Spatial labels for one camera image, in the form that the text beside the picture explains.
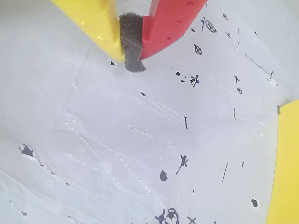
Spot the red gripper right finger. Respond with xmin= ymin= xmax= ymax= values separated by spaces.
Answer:
xmin=118 ymin=0 xmax=208 ymax=73

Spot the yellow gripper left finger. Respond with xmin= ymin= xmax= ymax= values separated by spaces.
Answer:
xmin=50 ymin=0 xmax=126 ymax=63

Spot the yellow three-compartment box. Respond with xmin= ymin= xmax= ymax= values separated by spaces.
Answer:
xmin=265 ymin=99 xmax=299 ymax=224

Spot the white plastic table cover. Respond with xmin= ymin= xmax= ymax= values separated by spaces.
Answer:
xmin=0 ymin=0 xmax=299 ymax=224

